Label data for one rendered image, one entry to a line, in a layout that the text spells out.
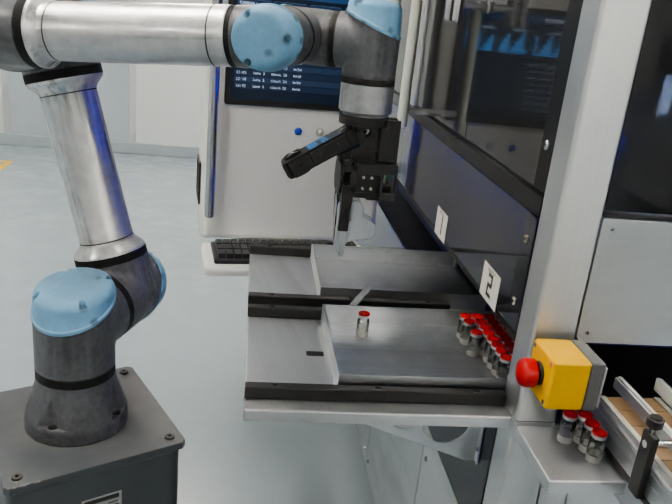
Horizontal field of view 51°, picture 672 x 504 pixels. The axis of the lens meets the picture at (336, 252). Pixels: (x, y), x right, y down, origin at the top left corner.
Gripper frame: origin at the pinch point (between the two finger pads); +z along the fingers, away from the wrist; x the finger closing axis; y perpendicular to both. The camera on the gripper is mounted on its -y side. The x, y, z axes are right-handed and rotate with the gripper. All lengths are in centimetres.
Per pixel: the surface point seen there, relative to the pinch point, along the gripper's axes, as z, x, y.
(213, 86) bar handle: -12, 80, -23
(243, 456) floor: 110, 100, -10
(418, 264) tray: 21, 53, 27
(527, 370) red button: 9.0, -19.5, 24.5
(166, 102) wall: 61, 544, -90
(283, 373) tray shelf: 21.6, -0.1, -6.4
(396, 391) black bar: 19.7, -7.9, 10.2
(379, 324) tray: 21.4, 19.1, 12.2
